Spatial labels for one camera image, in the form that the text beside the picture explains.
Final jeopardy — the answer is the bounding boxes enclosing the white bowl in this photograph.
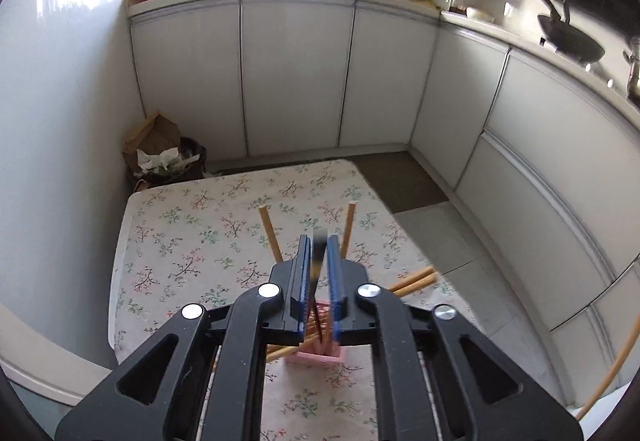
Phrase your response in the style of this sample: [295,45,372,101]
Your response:
[464,6,497,24]

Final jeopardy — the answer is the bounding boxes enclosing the pink chopstick holder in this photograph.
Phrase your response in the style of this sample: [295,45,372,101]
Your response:
[294,300,347,368]

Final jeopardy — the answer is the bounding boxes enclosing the black and gold chopstick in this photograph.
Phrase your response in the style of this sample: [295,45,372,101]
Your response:
[308,229,329,319]

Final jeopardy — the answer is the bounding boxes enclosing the black trash bin with bags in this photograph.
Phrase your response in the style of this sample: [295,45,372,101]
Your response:
[132,136,209,192]

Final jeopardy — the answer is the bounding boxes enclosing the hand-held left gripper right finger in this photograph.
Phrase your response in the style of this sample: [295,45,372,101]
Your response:
[325,235,585,441]

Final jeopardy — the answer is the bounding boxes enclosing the wooden chopstick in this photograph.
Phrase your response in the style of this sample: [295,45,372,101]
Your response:
[386,265,436,294]
[394,272,440,300]
[575,318,640,422]
[257,204,284,265]
[341,202,358,258]
[264,344,302,363]

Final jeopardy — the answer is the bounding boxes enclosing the brown floor mat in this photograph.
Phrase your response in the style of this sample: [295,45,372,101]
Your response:
[351,150,449,215]

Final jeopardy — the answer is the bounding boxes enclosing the white kitchen cabinets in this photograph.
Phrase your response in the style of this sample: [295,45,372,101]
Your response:
[129,0,640,358]

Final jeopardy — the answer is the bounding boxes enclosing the floral tablecloth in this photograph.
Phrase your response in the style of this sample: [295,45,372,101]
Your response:
[107,158,482,441]

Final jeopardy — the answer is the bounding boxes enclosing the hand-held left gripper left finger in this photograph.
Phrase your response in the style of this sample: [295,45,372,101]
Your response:
[54,235,313,441]

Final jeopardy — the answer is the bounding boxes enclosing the black wok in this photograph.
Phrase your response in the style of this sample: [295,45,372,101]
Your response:
[533,0,607,65]

